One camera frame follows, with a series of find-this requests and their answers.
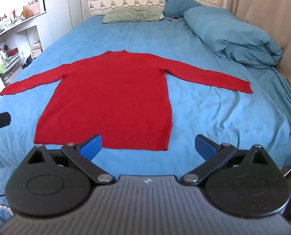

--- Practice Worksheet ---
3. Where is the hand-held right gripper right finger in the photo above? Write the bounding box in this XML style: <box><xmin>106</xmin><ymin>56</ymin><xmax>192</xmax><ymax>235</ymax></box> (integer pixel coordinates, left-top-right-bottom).
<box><xmin>181</xmin><ymin>134</ymin><xmax>279</xmax><ymax>186</ymax></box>

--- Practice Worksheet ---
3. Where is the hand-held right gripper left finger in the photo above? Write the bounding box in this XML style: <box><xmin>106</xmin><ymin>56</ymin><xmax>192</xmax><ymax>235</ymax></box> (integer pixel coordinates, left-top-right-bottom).
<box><xmin>22</xmin><ymin>134</ymin><xmax>115</xmax><ymax>184</ymax></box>

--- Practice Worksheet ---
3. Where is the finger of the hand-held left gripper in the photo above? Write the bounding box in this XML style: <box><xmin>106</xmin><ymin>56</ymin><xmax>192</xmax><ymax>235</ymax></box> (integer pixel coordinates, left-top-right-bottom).
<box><xmin>0</xmin><ymin>112</ymin><xmax>11</xmax><ymax>140</ymax></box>

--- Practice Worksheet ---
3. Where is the red knit sweater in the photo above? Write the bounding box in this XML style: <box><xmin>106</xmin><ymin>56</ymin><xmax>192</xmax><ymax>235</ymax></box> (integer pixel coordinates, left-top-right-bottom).
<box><xmin>0</xmin><ymin>50</ymin><xmax>254</xmax><ymax>151</ymax></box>

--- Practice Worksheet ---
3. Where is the blue bed sheet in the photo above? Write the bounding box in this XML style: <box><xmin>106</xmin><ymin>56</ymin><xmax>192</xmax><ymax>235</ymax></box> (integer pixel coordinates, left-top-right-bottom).
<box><xmin>0</xmin><ymin>15</ymin><xmax>291</xmax><ymax>177</ymax></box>

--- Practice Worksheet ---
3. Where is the blue shaggy rug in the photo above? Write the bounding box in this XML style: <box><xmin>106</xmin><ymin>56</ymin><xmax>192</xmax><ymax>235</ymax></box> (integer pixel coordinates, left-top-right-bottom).
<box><xmin>0</xmin><ymin>165</ymin><xmax>17</xmax><ymax>226</ymax></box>

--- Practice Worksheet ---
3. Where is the beige bag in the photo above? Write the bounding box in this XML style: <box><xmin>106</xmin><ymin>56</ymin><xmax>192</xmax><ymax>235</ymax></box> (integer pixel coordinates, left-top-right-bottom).
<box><xmin>30</xmin><ymin>40</ymin><xmax>44</xmax><ymax>60</ymax></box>

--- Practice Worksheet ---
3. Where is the white shelf unit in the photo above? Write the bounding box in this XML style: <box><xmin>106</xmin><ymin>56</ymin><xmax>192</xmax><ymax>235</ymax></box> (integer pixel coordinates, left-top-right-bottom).
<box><xmin>0</xmin><ymin>12</ymin><xmax>47</xmax><ymax>87</ymax></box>

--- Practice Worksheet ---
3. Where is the orange plush toy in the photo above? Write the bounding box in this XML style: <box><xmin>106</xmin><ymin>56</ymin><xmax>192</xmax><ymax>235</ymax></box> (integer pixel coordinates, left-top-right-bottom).
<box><xmin>22</xmin><ymin>6</ymin><xmax>33</xmax><ymax>19</ymax></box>

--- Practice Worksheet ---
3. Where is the blue duvet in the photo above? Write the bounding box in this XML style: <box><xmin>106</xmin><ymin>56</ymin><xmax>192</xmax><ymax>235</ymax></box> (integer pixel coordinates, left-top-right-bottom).
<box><xmin>184</xmin><ymin>6</ymin><xmax>283</xmax><ymax>67</ymax></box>

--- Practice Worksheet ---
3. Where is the pink basket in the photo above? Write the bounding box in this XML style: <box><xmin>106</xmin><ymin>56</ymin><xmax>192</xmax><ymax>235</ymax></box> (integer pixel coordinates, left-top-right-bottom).
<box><xmin>28</xmin><ymin>1</ymin><xmax>41</xmax><ymax>15</ymax></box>

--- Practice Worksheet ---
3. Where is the white wardrobe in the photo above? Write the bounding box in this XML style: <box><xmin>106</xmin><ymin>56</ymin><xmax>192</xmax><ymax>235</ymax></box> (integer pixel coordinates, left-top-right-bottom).
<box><xmin>41</xmin><ymin>0</ymin><xmax>90</xmax><ymax>52</ymax></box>

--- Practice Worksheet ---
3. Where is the green pillow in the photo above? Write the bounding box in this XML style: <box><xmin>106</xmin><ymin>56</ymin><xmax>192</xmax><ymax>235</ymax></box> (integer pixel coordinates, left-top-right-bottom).
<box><xmin>102</xmin><ymin>6</ymin><xmax>163</xmax><ymax>24</ymax></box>

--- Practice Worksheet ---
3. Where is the teal pillow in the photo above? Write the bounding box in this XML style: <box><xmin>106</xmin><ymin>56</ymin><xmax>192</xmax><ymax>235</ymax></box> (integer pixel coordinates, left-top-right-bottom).
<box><xmin>163</xmin><ymin>0</ymin><xmax>205</xmax><ymax>18</ymax></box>

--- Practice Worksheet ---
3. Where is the beige curtain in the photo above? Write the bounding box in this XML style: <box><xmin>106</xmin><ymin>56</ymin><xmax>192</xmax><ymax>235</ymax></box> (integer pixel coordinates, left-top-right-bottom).
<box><xmin>223</xmin><ymin>0</ymin><xmax>291</xmax><ymax>118</ymax></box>

